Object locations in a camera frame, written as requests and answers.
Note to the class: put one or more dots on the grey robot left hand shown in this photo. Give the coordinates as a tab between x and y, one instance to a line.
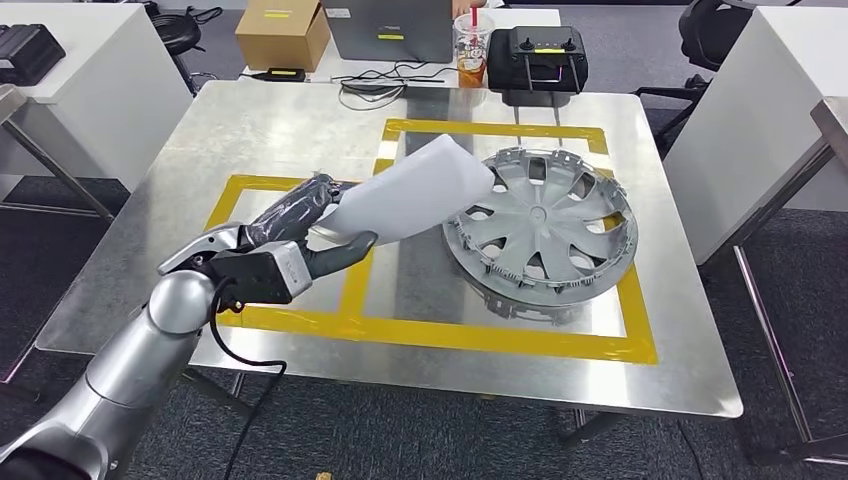
291	205

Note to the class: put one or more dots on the grey wheel hubcap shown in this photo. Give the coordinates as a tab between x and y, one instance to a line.
540	215

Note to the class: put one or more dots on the white desk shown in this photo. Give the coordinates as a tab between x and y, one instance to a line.
517	16

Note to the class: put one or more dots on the white plastic car body part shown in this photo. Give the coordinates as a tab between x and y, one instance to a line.
411	192

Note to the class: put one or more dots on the black office chair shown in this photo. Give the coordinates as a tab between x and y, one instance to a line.
709	33

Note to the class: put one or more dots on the orange cup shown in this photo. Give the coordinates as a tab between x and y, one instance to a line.
472	60

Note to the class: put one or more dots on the black ribbed case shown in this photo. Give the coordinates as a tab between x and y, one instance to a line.
26	56

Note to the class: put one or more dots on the brown cardboard box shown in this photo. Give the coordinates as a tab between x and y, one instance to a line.
278	36

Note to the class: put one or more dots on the black power adapter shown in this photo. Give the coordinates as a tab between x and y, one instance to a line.
285	74

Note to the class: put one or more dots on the person's hand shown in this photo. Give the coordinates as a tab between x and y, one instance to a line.
464	5

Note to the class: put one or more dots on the stainless steel table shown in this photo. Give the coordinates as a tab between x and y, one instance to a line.
10	99
831	116

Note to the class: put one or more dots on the white partition panel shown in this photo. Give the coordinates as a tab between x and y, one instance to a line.
742	132
99	112

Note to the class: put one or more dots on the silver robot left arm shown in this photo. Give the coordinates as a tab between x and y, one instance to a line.
132	364

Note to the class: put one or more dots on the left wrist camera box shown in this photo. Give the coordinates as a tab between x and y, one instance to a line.
295	268

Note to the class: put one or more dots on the stainless steel workbench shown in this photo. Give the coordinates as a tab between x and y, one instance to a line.
265	126

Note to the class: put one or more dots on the grey laptop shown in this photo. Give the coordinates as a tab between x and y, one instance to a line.
391	30

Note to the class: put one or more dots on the yellow tape frame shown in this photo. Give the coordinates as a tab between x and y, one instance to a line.
464	334

